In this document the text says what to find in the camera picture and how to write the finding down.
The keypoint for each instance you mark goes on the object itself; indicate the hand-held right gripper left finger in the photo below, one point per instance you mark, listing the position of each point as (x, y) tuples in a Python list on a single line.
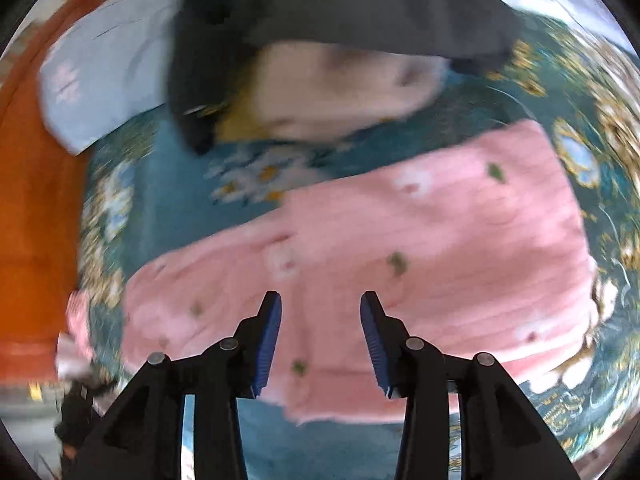
[(265, 345)]

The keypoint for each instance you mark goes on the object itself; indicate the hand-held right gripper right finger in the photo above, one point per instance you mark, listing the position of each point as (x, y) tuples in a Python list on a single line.
[(374, 345)]

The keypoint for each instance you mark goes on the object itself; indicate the pink floral fleece pants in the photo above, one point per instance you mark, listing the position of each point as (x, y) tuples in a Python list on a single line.
[(450, 240)]

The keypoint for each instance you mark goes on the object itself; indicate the teal floral blanket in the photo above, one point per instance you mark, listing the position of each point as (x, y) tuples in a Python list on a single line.
[(165, 210)]

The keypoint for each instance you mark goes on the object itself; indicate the pink cartoon print cloth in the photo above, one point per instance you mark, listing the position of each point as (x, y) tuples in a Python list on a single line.
[(77, 330)]

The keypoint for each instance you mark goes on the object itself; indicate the yellow knit garment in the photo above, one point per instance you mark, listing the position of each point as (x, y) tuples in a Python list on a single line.
[(240, 120)]

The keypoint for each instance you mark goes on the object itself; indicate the cream white garment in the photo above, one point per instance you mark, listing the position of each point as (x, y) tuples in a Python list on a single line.
[(330, 90)]

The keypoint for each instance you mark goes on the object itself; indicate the light blue pillow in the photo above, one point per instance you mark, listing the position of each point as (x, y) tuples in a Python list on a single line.
[(105, 75)]

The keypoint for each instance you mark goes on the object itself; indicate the dark grey garment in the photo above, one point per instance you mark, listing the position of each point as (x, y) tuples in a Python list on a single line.
[(330, 5)]

